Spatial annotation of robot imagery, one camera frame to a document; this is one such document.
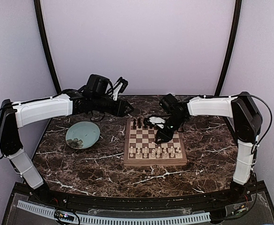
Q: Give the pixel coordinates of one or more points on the teal ceramic flower plate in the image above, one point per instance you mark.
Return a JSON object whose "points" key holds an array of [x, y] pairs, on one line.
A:
{"points": [[82, 135]]}

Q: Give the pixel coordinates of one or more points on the white chess king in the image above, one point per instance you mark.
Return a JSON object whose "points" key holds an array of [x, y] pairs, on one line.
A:
{"points": [[153, 154]]}

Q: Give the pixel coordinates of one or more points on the white cable duct strip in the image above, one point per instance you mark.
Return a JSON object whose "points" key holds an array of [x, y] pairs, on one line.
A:
{"points": [[110, 217]]}

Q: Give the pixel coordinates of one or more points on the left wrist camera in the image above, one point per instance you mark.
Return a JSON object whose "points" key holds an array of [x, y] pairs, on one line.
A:
{"points": [[119, 87]]}

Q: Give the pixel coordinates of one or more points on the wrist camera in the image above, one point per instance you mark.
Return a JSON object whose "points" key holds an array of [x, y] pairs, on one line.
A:
{"points": [[154, 121], [119, 87]]}

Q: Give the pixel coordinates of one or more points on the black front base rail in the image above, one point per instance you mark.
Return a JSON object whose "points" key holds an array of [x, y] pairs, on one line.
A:
{"points": [[214, 200]]}

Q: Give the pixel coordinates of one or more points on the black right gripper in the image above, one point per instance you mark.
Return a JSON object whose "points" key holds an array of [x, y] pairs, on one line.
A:
{"points": [[166, 136]]}

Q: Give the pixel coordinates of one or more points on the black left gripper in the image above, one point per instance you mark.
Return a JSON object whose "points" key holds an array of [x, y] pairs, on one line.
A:
{"points": [[121, 106]]}

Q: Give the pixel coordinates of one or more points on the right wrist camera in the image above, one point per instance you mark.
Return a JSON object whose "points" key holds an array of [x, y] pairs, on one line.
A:
{"points": [[154, 121]]}

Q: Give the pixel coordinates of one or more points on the wooden chess board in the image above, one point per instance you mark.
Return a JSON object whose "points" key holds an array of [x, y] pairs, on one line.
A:
{"points": [[142, 139]]}

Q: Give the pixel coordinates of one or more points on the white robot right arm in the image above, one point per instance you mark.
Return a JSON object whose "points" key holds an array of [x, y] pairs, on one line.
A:
{"points": [[241, 108]]}

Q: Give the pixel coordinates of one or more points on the black left frame post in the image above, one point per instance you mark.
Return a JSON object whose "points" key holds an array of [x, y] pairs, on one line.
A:
{"points": [[45, 45]]}

